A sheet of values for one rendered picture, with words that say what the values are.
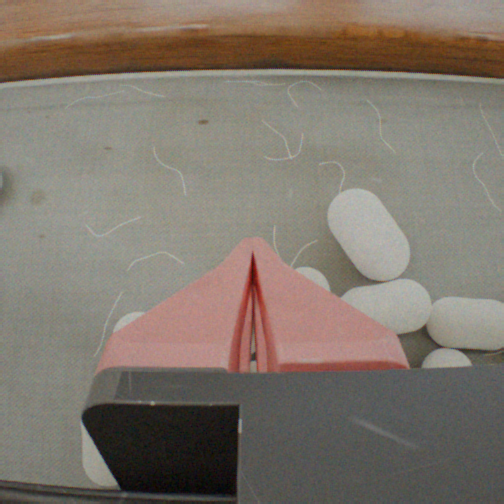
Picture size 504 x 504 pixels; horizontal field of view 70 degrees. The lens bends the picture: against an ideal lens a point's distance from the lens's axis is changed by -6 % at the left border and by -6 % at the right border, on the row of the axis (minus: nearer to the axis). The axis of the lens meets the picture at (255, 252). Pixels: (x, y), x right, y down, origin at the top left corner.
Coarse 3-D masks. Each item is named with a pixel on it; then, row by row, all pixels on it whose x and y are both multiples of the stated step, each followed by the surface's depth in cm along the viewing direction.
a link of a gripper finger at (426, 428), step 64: (192, 320) 6; (128, 384) 5; (192, 384) 5; (256, 384) 5; (320, 384) 5; (384, 384) 5; (448, 384) 5; (128, 448) 5; (192, 448) 5; (256, 448) 4; (320, 448) 4; (384, 448) 4; (448, 448) 4
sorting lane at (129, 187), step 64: (0, 128) 16; (64, 128) 16; (128, 128) 16; (192, 128) 16; (256, 128) 16; (320, 128) 16; (384, 128) 16; (448, 128) 16; (0, 192) 16; (64, 192) 16; (128, 192) 16; (192, 192) 16; (256, 192) 16; (320, 192) 16; (384, 192) 16; (448, 192) 16; (0, 256) 15; (64, 256) 15; (128, 256) 15; (192, 256) 15; (320, 256) 15; (448, 256) 15; (0, 320) 14; (64, 320) 14; (0, 384) 14; (64, 384) 14; (0, 448) 13; (64, 448) 13
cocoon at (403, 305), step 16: (368, 288) 13; (384, 288) 13; (400, 288) 13; (416, 288) 13; (352, 304) 13; (368, 304) 13; (384, 304) 13; (400, 304) 13; (416, 304) 13; (384, 320) 13; (400, 320) 13; (416, 320) 13
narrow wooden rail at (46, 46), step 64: (0, 0) 15; (64, 0) 15; (128, 0) 15; (192, 0) 15; (256, 0) 15; (320, 0) 15; (384, 0) 15; (448, 0) 15; (0, 64) 16; (64, 64) 16; (128, 64) 16; (192, 64) 17; (256, 64) 17; (320, 64) 17; (384, 64) 17; (448, 64) 16
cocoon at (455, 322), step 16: (448, 304) 13; (464, 304) 13; (480, 304) 13; (496, 304) 13; (432, 320) 13; (448, 320) 13; (464, 320) 12; (480, 320) 12; (496, 320) 12; (432, 336) 13; (448, 336) 13; (464, 336) 13; (480, 336) 13; (496, 336) 12
